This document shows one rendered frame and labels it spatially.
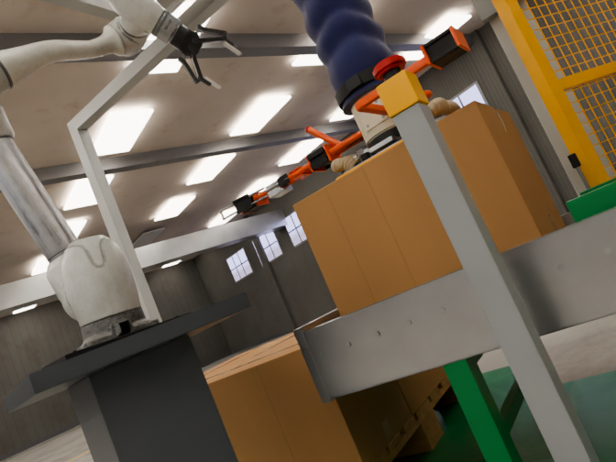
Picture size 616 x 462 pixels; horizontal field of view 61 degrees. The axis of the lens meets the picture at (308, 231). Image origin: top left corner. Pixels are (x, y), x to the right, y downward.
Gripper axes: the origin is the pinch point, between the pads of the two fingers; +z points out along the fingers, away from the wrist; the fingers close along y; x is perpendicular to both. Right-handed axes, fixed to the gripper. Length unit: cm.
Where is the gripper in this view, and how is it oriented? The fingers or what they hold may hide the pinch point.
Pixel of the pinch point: (227, 70)
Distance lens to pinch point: 186.7
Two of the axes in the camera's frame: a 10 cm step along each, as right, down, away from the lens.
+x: -3.7, -1.3, 9.2
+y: 4.8, -8.7, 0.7
